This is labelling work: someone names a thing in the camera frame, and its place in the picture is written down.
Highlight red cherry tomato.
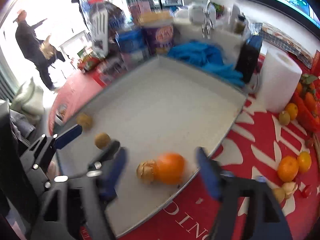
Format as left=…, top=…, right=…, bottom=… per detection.
left=305, top=138, right=314, bottom=149
left=302, top=185, right=313, bottom=198

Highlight large orange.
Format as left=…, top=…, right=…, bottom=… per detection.
left=155, top=153, right=185, bottom=185

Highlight small yellow orange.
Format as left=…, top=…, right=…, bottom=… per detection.
left=297, top=151, right=312, bottom=173

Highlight grey white tray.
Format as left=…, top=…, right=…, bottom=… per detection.
left=57, top=56, right=247, bottom=237

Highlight person in black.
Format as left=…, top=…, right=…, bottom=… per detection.
left=15, top=10, right=66, bottom=92

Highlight green brown fruit by roll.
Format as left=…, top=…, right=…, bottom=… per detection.
left=278, top=111, right=291, bottom=126

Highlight orange beside basket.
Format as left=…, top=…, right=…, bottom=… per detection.
left=285, top=102, right=298, bottom=121

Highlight blue snack package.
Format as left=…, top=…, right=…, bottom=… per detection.
left=116, top=29, right=146, bottom=53

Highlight red plastic fruit basket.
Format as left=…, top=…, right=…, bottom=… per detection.
left=290, top=81, right=319, bottom=133

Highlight purple instant cup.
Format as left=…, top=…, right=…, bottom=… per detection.
left=138, top=10, right=174, bottom=55

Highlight white paper towel roll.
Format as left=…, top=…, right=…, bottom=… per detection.
left=256, top=48, right=302, bottom=113

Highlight blue rubber gloves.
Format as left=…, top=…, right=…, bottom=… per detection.
left=167, top=41, right=245, bottom=87

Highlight black speaker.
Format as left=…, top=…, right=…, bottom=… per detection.
left=235, top=36, right=263, bottom=83

